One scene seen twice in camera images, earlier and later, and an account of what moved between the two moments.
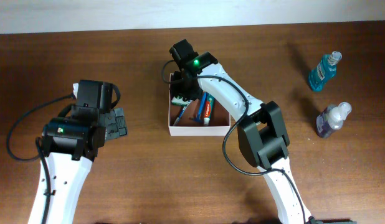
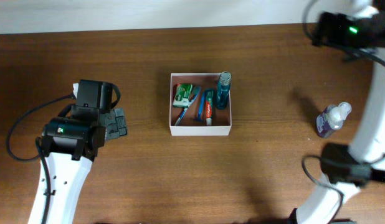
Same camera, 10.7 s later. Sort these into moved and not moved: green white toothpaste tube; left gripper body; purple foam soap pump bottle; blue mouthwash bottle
Moved: blue mouthwash bottle
Not moved: left gripper body; purple foam soap pump bottle; green white toothpaste tube
